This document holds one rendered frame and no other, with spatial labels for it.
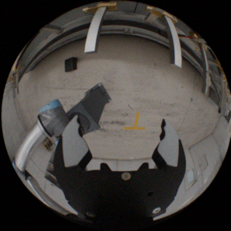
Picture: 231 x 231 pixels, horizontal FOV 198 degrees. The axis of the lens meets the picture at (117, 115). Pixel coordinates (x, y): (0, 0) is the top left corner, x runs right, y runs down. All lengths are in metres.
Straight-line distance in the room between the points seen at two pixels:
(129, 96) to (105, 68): 0.51
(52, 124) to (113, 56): 0.97
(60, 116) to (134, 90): 0.94
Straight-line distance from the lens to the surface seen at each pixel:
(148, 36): 1.10
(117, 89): 1.07
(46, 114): 0.41
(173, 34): 0.31
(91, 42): 0.24
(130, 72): 1.05
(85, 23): 0.52
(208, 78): 0.46
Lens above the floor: 1.04
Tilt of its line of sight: 57 degrees down
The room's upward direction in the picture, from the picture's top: 177 degrees counter-clockwise
